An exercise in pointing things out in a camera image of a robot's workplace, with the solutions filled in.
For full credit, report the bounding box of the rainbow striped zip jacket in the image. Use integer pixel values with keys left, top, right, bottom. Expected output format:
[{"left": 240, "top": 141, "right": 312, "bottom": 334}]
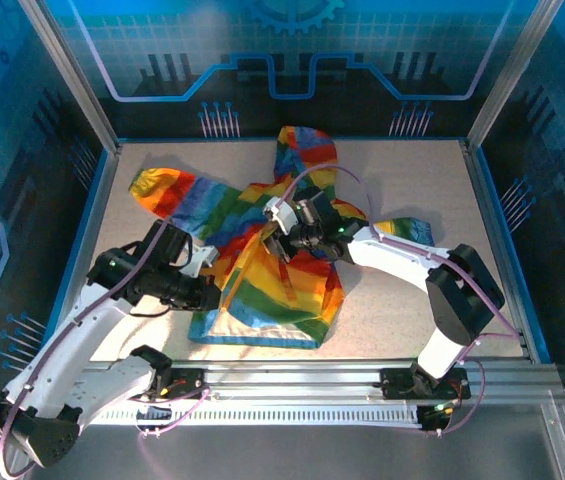
[{"left": 129, "top": 124, "right": 436, "bottom": 350}]

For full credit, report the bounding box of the small black controller box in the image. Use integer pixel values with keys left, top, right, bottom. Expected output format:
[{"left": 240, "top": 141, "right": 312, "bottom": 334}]
[{"left": 417, "top": 404, "right": 457, "bottom": 434}]

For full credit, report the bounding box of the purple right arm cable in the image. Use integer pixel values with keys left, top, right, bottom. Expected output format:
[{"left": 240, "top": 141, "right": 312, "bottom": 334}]
[{"left": 281, "top": 163, "right": 524, "bottom": 342}]

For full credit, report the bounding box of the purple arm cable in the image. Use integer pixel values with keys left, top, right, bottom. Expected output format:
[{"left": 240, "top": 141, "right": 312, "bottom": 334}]
[
  {"left": 0, "top": 219, "right": 176, "bottom": 479},
  {"left": 281, "top": 163, "right": 524, "bottom": 342}
]

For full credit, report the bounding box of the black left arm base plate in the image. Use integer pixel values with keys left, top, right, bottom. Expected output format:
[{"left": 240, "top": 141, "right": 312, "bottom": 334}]
[{"left": 141, "top": 367, "right": 209, "bottom": 402}]

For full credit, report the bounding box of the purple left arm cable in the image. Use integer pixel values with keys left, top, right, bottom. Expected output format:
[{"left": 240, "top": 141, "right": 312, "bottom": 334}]
[{"left": 0, "top": 219, "right": 176, "bottom": 479}]

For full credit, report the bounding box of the aluminium side rail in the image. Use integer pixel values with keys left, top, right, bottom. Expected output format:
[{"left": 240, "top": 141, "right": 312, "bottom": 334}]
[
  {"left": 44, "top": 142, "right": 123, "bottom": 354},
  {"left": 459, "top": 140, "right": 536, "bottom": 360}
]

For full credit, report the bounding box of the aluminium mounting rail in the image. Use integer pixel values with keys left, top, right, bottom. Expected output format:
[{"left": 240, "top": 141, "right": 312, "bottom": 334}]
[{"left": 81, "top": 362, "right": 563, "bottom": 401}]

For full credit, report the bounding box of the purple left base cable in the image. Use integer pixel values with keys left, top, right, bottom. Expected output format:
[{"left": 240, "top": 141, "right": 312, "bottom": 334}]
[{"left": 134, "top": 387, "right": 212, "bottom": 440}]

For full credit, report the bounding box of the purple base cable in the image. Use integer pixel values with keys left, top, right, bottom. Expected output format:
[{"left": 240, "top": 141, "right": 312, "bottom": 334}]
[
  {"left": 424, "top": 358, "right": 487, "bottom": 437},
  {"left": 134, "top": 387, "right": 212, "bottom": 440}
]

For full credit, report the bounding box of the white slotted cable duct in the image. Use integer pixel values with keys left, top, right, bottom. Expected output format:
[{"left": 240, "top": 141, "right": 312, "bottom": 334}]
[{"left": 96, "top": 402, "right": 423, "bottom": 427}]

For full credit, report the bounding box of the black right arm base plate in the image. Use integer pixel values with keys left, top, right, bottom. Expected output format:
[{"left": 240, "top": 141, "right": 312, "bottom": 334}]
[{"left": 380, "top": 367, "right": 472, "bottom": 401}]

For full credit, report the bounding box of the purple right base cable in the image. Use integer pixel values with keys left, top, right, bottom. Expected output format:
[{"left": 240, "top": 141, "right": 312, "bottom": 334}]
[{"left": 424, "top": 358, "right": 487, "bottom": 437}]

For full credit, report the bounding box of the aluminium frame post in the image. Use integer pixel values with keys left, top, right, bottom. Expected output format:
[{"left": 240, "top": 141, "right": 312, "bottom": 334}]
[
  {"left": 464, "top": 0, "right": 565, "bottom": 151},
  {"left": 17, "top": 0, "right": 122, "bottom": 154}
]

